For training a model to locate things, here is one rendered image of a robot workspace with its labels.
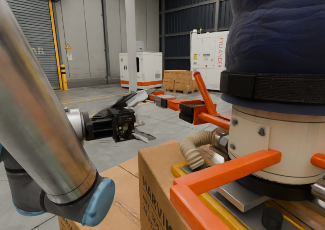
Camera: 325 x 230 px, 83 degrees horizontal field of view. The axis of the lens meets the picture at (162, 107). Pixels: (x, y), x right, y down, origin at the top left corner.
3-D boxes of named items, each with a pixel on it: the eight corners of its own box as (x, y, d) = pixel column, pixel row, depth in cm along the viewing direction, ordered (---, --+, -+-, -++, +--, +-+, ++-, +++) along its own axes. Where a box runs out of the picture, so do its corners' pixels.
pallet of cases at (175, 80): (199, 91, 797) (199, 70, 776) (185, 94, 721) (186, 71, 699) (176, 88, 872) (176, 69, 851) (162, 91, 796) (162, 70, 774)
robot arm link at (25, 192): (44, 228, 38) (33, 176, 34) (4, 213, 41) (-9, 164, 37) (77, 196, 46) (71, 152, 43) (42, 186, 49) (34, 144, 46)
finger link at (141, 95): (163, 92, 48) (137, 115, 46) (153, 89, 53) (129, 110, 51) (156, 83, 47) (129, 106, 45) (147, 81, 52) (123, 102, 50)
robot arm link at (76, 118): (64, 140, 47) (59, 104, 45) (84, 137, 49) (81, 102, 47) (64, 156, 39) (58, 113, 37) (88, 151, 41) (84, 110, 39)
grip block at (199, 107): (217, 121, 58) (218, 103, 57) (192, 126, 54) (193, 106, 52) (200, 115, 65) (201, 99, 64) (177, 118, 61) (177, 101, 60)
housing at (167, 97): (176, 107, 77) (176, 96, 76) (162, 109, 74) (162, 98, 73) (168, 104, 83) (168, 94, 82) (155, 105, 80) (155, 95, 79)
